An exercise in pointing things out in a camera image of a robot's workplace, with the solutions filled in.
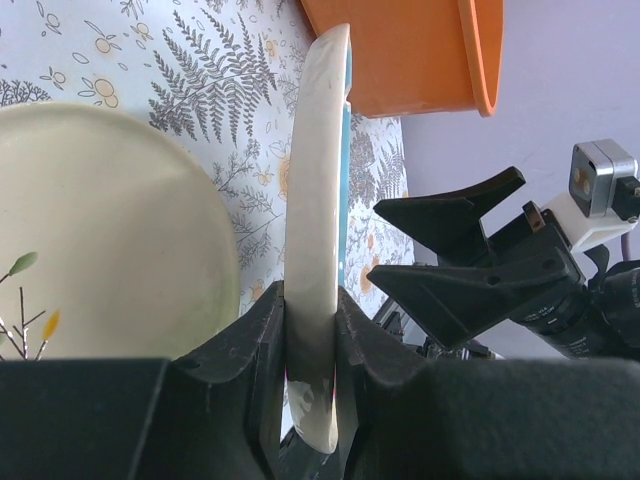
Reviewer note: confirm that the cream and blue plate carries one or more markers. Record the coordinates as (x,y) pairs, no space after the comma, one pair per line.
(315,235)

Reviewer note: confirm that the orange plastic bin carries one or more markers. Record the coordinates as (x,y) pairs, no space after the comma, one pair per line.
(418,57)

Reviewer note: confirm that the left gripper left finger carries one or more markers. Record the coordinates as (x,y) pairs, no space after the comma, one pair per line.
(214,413)

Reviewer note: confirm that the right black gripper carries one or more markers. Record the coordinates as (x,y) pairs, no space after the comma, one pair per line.
(536,283)

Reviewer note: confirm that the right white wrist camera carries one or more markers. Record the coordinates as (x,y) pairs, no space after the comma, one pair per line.
(601,202)

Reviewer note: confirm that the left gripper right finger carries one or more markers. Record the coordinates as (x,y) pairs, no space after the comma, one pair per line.
(402,416)

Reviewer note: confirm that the floral table mat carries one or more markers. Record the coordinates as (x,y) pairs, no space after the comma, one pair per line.
(221,76)

